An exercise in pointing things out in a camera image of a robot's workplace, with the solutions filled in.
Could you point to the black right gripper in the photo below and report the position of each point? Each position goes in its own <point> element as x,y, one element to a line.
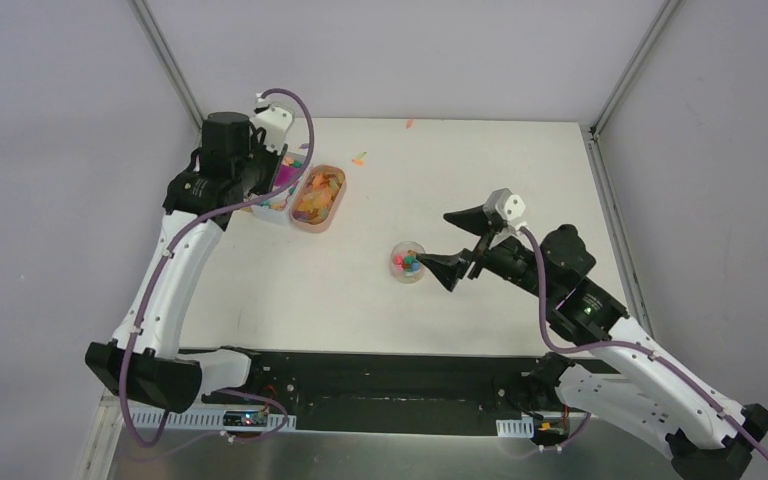
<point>476,221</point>

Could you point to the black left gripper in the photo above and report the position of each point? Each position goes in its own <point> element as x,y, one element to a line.
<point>268,171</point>

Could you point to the magenta plastic scoop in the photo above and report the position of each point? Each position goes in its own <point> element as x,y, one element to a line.
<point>289,174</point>

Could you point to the clear plastic jar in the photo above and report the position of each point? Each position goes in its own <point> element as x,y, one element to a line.
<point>404,264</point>

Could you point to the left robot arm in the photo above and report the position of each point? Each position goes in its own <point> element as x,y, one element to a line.
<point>239,157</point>

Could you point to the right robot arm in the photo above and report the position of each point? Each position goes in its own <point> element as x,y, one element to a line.
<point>607,365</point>

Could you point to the white star candy box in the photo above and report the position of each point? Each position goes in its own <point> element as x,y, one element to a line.
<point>277,209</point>

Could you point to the pink gummy candy box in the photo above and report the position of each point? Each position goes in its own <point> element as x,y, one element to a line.
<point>318,199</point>

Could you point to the spilled orange green gummy candy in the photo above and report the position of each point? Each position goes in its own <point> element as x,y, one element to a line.
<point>360,159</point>

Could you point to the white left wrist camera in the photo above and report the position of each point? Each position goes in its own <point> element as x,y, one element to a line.
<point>275,119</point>

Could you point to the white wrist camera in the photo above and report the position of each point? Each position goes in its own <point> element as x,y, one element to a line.
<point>275,119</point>
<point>505,212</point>

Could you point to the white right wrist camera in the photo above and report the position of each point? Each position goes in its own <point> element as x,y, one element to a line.
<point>505,212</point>

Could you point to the left aluminium frame post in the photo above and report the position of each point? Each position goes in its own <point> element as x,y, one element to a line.
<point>162,49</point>

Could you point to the aluminium frame post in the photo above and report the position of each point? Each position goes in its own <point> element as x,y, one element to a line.
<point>634,67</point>
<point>162,49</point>

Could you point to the right white cable duct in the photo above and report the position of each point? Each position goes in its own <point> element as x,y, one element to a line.
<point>522,427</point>

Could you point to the white cable duct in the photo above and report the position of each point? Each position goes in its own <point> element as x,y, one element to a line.
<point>247,419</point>
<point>522,427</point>

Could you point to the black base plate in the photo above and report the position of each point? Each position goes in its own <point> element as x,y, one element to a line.
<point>405,394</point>

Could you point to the left white cable duct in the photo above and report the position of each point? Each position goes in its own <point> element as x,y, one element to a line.
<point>247,419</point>

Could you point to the right aluminium frame post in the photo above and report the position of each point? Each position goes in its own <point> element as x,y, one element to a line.
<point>634,67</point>

